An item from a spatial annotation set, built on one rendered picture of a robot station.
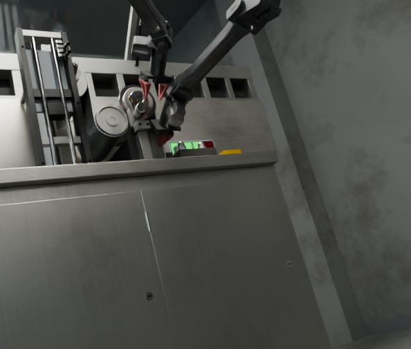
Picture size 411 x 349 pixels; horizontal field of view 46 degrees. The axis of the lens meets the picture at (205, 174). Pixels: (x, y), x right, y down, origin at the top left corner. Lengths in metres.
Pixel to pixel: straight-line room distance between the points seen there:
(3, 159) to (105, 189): 0.70
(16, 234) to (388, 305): 2.90
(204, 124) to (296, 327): 1.17
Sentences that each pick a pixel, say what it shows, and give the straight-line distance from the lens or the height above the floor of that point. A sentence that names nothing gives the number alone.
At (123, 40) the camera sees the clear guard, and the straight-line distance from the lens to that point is 2.37.
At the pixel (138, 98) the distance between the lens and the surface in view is 1.84.
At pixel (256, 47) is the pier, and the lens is 4.19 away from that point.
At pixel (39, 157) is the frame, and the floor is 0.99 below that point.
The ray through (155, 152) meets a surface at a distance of 1.87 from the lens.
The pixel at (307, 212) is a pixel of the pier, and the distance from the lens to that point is 3.75.
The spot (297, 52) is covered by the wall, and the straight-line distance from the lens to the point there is 4.12.
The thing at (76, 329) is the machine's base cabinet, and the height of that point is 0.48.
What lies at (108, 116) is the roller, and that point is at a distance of 1.77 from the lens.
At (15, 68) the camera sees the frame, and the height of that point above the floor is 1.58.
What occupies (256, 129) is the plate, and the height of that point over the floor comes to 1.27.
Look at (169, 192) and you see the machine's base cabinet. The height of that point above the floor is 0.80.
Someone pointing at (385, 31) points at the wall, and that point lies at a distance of 3.68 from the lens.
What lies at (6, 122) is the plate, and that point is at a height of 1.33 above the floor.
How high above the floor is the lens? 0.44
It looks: 16 degrees up
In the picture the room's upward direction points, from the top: 15 degrees counter-clockwise
